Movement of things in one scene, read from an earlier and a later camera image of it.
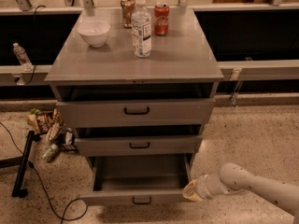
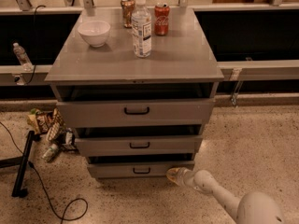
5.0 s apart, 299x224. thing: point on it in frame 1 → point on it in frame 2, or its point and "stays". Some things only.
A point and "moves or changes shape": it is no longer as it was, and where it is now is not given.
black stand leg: x=21 y=162 stays
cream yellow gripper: x=203 y=187 → x=186 y=175
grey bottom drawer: x=136 y=179 moves or changes shape
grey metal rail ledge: x=232 y=71 stays
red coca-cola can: x=162 y=11 stays
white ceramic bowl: x=94 y=32 stays
